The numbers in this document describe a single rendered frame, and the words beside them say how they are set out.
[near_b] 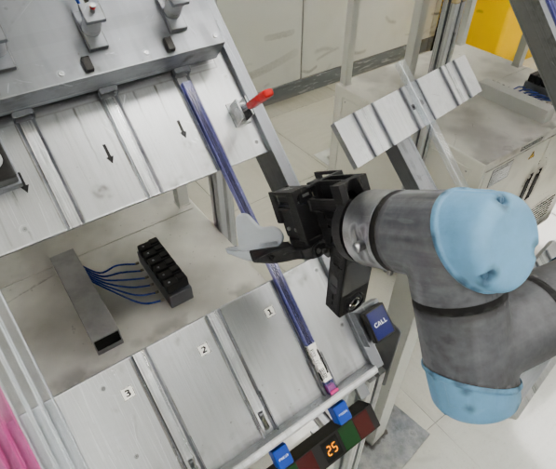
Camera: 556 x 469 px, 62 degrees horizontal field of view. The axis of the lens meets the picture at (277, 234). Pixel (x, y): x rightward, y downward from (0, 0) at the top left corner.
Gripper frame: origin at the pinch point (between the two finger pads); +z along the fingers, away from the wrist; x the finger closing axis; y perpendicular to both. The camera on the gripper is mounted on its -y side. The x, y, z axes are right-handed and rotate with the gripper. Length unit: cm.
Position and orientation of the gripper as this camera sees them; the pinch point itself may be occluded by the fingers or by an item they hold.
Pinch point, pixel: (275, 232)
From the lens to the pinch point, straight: 63.7
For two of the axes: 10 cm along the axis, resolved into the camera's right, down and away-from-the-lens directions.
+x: -8.1, 4.0, -4.3
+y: -3.1, -9.1, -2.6
